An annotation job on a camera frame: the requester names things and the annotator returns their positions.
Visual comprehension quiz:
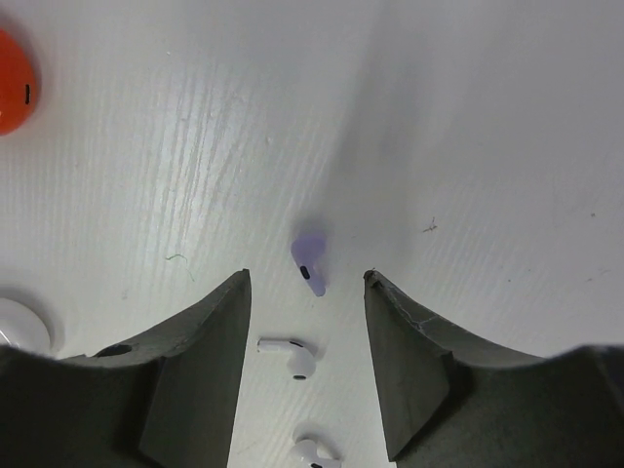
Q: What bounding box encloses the white earbud charging case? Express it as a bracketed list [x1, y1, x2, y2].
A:
[0, 298, 51, 355]

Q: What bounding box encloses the purple earbud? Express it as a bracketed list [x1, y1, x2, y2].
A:
[291, 233, 327, 297]

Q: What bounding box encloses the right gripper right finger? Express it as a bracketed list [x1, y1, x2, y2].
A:
[364, 270, 623, 467]

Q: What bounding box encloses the orange earbud charging case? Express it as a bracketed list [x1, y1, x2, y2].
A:
[0, 27, 40, 137]

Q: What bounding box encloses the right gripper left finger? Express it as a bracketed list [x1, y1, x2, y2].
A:
[1, 270, 252, 467]

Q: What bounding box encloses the white earbud lower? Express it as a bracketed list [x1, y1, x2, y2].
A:
[291, 438, 342, 468]

